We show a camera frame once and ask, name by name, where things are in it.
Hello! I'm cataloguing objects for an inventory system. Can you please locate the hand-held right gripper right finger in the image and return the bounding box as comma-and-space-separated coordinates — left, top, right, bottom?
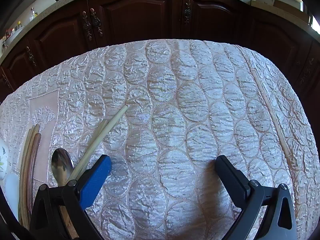
214, 155, 298, 240

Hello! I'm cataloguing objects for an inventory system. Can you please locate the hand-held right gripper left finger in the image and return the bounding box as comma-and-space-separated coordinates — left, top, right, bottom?
29, 154, 112, 240

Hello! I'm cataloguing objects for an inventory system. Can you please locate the dark brown wooden chopstick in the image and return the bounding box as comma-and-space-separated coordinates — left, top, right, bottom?
26, 132, 42, 220

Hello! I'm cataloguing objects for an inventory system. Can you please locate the light brown wooden chopstick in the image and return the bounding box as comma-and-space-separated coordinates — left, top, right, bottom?
21, 124, 40, 227
251, 68, 294, 162
18, 126, 34, 228

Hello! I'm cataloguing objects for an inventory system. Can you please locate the metal spoon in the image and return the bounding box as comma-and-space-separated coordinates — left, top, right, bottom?
51, 148, 75, 187

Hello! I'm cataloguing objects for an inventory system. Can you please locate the quilted white pink tablecloth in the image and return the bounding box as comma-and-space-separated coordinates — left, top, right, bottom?
0, 38, 316, 240

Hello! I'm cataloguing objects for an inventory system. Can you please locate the dark wooden base cabinet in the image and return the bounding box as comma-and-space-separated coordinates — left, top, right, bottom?
0, 0, 320, 103

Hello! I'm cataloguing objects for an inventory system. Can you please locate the ornate metal cabinet handle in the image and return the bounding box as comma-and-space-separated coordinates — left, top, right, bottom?
183, 0, 192, 25
90, 8, 103, 37
82, 11, 92, 42
26, 46, 37, 67

